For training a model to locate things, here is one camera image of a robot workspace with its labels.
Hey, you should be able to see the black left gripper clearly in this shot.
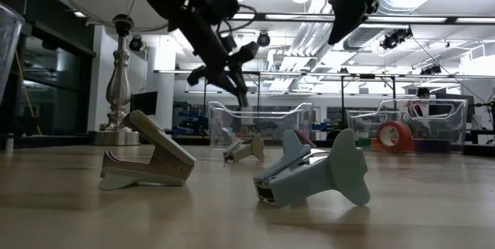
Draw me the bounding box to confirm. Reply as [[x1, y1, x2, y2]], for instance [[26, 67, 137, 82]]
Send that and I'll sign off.
[[177, 9, 259, 107]]

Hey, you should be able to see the lavender staple remover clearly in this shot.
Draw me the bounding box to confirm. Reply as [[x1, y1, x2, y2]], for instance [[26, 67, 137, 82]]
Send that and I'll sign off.
[[293, 129, 317, 149]]

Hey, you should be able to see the pale green staple remover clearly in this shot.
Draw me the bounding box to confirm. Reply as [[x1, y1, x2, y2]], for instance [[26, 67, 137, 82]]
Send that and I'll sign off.
[[98, 110, 197, 192]]

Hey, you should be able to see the red tape roll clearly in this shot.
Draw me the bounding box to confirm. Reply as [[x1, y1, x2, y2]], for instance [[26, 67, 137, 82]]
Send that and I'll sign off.
[[375, 120, 414, 153]]

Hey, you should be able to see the light blue staple remover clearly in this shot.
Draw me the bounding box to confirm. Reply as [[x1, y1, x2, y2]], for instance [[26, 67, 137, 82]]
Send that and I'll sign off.
[[253, 128, 371, 209]]

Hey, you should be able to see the black ceiling spotlight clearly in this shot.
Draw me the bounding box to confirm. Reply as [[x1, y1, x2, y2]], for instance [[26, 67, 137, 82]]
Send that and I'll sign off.
[[420, 64, 442, 76], [256, 31, 271, 48], [128, 35, 146, 53], [380, 27, 414, 51]]

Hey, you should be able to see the overhead light bar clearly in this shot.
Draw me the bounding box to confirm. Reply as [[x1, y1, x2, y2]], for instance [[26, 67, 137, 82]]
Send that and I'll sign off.
[[231, 11, 495, 26]]

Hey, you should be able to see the clear plastic bin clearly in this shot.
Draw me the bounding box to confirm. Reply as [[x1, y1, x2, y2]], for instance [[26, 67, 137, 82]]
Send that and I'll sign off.
[[207, 101, 314, 148], [0, 3, 25, 105], [346, 97, 469, 153]]

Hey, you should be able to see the black monitor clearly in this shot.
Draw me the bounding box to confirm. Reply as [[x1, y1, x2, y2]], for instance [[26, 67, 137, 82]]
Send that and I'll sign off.
[[435, 93, 476, 117], [129, 90, 159, 117]]

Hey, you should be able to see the person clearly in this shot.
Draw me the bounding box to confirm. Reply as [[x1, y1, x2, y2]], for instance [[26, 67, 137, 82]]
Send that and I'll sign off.
[[409, 87, 436, 117]]

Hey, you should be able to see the white shade silver table lamp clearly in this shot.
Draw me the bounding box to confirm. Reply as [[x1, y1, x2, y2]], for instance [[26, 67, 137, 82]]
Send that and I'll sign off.
[[68, 0, 174, 146]]

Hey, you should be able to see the black workstation frame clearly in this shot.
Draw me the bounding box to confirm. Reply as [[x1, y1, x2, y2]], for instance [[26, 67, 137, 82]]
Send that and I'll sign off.
[[200, 69, 398, 126]]

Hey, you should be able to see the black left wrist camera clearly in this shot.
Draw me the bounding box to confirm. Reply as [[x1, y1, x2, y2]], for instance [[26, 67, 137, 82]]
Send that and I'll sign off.
[[200, 0, 241, 21]]

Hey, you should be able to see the black aluminium table frame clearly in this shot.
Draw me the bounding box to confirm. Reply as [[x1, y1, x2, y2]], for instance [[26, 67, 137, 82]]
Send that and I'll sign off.
[[0, 135, 495, 158]]

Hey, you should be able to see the yellow cable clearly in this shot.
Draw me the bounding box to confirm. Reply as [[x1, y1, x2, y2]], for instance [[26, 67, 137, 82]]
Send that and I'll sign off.
[[14, 49, 43, 136]]

